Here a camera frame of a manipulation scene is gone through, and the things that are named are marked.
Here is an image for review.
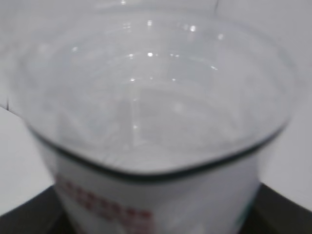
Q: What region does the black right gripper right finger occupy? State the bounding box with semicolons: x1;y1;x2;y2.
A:
240;184;312;234

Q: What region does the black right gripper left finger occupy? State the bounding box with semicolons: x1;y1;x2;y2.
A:
0;186;73;234

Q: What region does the clear plastic water bottle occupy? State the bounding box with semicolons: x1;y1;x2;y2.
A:
0;0;296;234

